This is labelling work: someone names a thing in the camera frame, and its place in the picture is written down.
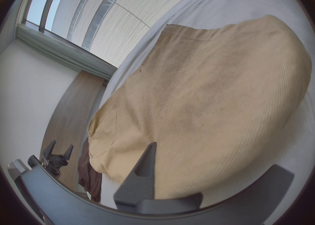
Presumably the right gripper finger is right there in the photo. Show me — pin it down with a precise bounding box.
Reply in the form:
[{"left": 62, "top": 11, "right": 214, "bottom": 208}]
[
  {"left": 114, "top": 142, "right": 157, "bottom": 213},
  {"left": 41, "top": 140, "right": 57, "bottom": 159},
  {"left": 63, "top": 144, "right": 74, "bottom": 163}
]

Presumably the beige garment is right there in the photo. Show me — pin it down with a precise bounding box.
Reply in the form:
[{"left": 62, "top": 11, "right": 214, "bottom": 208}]
[{"left": 87, "top": 15, "right": 313, "bottom": 200}]

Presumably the bed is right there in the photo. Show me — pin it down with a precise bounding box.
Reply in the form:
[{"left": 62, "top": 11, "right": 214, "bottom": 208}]
[{"left": 75, "top": 0, "right": 314, "bottom": 210}]

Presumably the dark brown garment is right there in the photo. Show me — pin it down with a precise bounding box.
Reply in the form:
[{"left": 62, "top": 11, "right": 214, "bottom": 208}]
[{"left": 78, "top": 139, "right": 103, "bottom": 204}]

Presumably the window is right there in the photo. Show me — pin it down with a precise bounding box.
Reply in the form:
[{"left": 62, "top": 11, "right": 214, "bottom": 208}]
[{"left": 25, "top": 0, "right": 233, "bottom": 69}]

